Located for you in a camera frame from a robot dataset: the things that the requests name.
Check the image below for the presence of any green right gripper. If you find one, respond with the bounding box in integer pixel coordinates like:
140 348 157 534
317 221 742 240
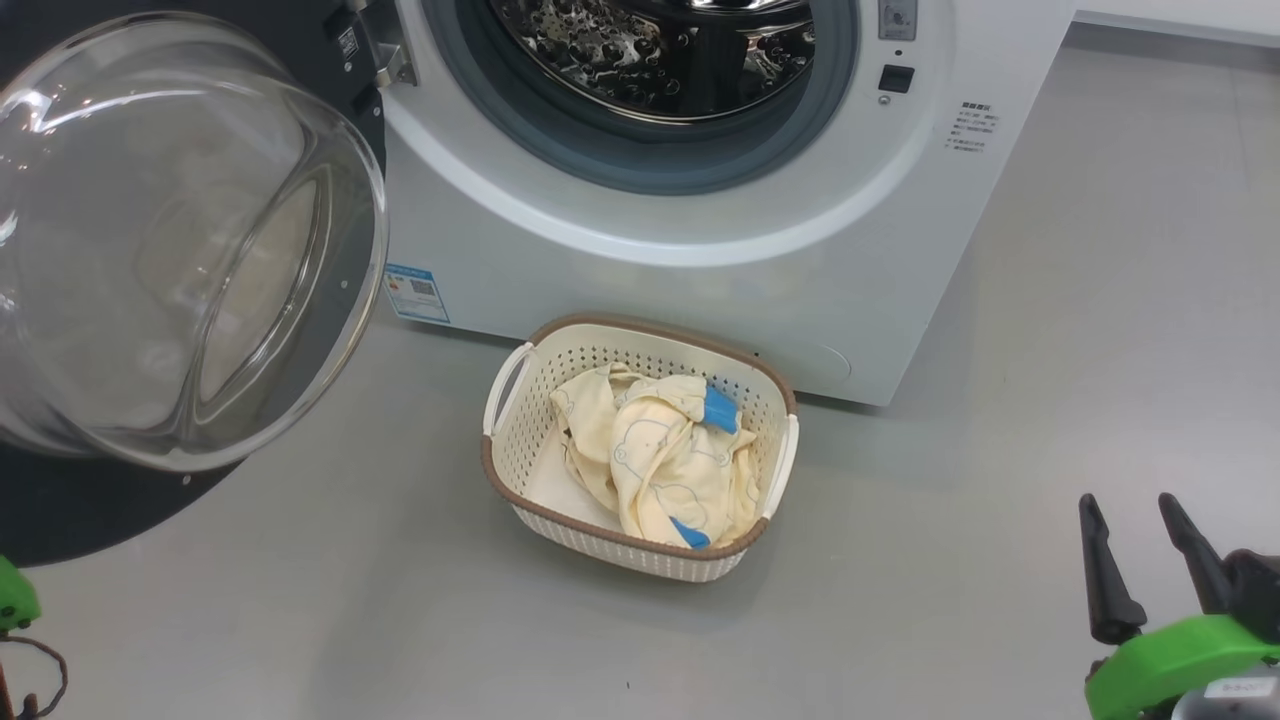
1079 493 1280 720

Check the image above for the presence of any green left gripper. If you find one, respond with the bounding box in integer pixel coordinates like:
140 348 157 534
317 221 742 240
0 555 43 633

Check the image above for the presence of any washing machine door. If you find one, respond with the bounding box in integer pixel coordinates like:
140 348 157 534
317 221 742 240
0 0 391 567

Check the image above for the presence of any cream bear-print garment blue trim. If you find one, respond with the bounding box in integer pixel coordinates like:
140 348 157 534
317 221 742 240
608 374 763 550

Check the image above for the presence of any white front-load washing machine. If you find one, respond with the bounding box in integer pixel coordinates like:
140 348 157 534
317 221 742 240
380 0 1077 407

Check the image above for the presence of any blue energy label sticker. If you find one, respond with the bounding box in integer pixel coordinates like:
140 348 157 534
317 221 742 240
384 263 451 324

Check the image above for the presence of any cream perforated laundry basket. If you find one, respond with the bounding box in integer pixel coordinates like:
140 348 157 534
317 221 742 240
481 314 800 584

